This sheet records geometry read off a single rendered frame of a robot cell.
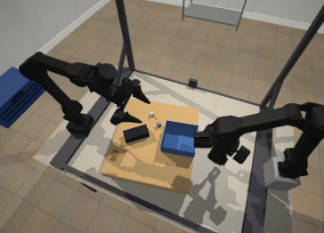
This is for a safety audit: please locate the blue open tray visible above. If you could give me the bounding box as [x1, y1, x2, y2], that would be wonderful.
[160, 121, 196, 157]

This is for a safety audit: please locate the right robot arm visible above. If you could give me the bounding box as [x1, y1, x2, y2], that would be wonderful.
[19, 52, 134, 127]

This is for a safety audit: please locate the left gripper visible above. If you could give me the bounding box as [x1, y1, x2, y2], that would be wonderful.
[203, 124, 250, 164]

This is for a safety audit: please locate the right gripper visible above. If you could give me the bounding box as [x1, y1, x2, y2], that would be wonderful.
[104, 79, 150, 125]

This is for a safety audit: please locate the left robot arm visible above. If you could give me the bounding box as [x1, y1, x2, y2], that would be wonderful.
[193, 102, 324, 179]

